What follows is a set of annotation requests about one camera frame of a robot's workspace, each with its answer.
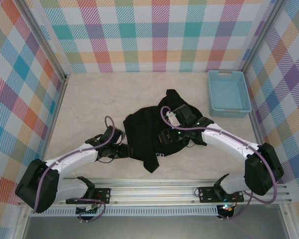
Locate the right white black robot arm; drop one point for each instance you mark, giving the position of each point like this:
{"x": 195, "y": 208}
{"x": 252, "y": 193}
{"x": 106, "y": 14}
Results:
{"x": 226, "y": 142}

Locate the light blue plastic basket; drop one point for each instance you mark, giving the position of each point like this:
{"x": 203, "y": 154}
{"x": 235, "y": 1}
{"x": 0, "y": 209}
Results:
{"x": 226, "y": 92}

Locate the aluminium side rail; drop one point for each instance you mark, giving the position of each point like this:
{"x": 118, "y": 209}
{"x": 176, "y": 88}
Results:
{"x": 259, "y": 124}
{"x": 60, "y": 99}

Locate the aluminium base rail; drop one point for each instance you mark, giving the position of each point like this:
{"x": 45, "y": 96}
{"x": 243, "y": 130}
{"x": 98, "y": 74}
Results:
{"x": 152, "y": 191}

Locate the black t-shirt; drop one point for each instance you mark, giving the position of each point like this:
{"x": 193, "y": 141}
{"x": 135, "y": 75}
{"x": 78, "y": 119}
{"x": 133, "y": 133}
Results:
{"x": 144, "y": 129}

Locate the aluminium frame leg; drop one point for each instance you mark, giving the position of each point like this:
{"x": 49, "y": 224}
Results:
{"x": 20, "y": 235}
{"x": 294, "y": 235}

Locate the aluminium corner post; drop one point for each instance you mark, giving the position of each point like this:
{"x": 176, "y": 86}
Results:
{"x": 261, "y": 35}
{"x": 46, "y": 42}

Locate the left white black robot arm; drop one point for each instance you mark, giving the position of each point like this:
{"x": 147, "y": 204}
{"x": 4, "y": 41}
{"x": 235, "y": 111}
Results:
{"x": 74, "y": 159}

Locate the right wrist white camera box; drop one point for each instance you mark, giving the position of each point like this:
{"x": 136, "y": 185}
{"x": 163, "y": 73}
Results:
{"x": 173, "y": 119}

